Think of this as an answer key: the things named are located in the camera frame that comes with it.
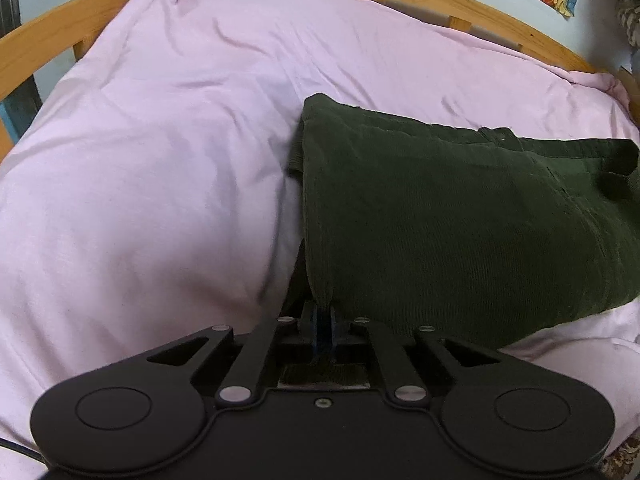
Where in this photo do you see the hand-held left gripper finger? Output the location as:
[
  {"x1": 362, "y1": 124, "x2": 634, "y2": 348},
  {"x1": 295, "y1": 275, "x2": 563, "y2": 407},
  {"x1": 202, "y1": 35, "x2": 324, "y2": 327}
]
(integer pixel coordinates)
[{"x1": 324, "y1": 305, "x2": 503, "y2": 407}]

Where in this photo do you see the dark green corduroy garment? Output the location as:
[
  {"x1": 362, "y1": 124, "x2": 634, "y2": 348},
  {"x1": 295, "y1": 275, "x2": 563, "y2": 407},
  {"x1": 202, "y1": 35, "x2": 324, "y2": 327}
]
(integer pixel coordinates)
[{"x1": 277, "y1": 92, "x2": 640, "y2": 390}]

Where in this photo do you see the floral patterned cloth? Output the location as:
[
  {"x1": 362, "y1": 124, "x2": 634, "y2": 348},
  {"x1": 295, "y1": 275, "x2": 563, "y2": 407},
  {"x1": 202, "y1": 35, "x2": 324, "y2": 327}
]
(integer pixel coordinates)
[{"x1": 599, "y1": 437, "x2": 640, "y2": 480}]

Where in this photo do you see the pink bed sheet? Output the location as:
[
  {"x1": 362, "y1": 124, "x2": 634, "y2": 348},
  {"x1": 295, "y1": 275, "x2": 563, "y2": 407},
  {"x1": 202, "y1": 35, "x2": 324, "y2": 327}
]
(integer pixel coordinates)
[{"x1": 0, "y1": 0, "x2": 640, "y2": 480}]

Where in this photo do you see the patterned knitted cloth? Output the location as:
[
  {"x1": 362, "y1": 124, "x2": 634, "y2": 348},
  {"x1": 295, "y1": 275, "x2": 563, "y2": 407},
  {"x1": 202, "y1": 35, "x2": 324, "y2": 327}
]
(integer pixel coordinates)
[{"x1": 616, "y1": 0, "x2": 640, "y2": 47}]

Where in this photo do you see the black cable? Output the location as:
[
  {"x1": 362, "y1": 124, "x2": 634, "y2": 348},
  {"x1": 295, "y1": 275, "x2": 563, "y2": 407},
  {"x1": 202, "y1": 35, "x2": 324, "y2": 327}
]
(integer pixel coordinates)
[{"x1": 0, "y1": 436, "x2": 51, "y2": 472}]

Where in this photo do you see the wooden bed frame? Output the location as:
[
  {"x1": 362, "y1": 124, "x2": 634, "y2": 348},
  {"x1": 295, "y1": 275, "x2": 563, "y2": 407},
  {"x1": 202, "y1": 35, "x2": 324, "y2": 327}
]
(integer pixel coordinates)
[{"x1": 0, "y1": 0, "x2": 640, "y2": 162}]

